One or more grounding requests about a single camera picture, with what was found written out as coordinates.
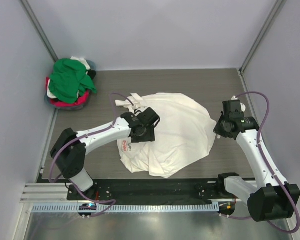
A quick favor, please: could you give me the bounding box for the white Coca-Cola t-shirt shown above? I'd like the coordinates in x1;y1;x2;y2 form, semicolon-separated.
115;93;217;179

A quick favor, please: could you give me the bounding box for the left aluminium frame post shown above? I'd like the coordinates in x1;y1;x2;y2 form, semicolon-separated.
19;0;59;62

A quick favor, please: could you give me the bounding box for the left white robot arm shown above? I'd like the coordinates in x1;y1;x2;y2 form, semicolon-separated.
50;107;161;200

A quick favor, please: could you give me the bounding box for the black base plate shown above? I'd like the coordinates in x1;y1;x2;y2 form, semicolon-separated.
66;177;241;205

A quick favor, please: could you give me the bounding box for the aluminium frame post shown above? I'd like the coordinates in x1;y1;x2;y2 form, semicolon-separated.
19;0;59;62
238;0;287;75

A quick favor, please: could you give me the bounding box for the right aluminium frame post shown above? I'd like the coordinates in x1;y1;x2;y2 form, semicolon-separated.
238;0;287;75

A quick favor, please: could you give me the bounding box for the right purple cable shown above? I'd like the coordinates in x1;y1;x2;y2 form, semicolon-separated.
233;91;300;234

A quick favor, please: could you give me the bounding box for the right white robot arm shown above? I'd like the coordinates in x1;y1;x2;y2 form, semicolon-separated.
213;99;300;222

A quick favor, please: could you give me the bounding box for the grey laundry basket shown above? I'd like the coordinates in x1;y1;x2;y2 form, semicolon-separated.
44;60;97;111

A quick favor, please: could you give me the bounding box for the pink t-shirt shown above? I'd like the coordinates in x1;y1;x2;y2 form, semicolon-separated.
44;77;91;111

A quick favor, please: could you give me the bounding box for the slotted cable duct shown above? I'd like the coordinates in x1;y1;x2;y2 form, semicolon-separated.
31;202;219;214

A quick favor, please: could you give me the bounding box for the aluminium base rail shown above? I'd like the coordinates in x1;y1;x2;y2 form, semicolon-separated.
19;180;73;204

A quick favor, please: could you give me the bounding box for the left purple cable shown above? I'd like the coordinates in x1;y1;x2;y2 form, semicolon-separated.
48;92;137;183

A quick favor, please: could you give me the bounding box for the purple cable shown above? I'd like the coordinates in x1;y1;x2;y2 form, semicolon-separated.
233;91;300;234
48;92;137;183

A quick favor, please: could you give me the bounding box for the green t-shirt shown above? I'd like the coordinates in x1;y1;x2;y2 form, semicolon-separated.
48;57;98;104

